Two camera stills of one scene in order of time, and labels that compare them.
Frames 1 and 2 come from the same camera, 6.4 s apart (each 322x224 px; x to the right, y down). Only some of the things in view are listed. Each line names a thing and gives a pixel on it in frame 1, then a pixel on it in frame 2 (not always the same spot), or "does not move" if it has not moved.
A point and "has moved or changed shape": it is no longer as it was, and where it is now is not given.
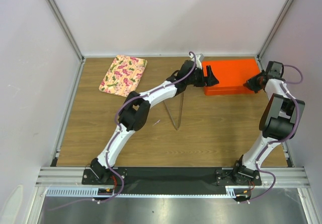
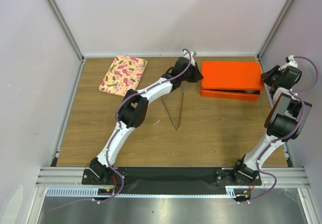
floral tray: [123, 76] does not move
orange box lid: [232, 72] has moved or changed shape
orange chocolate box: [227, 90] has moved or changed shape
